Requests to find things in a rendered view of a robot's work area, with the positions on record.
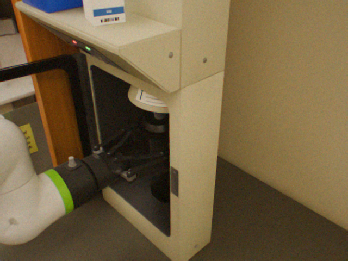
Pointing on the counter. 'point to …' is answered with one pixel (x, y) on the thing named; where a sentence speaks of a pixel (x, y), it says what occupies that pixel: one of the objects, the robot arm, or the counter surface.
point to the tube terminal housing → (184, 119)
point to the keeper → (174, 181)
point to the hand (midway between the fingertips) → (161, 138)
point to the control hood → (123, 42)
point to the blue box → (54, 4)
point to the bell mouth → (146, 100)
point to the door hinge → (87, 97)
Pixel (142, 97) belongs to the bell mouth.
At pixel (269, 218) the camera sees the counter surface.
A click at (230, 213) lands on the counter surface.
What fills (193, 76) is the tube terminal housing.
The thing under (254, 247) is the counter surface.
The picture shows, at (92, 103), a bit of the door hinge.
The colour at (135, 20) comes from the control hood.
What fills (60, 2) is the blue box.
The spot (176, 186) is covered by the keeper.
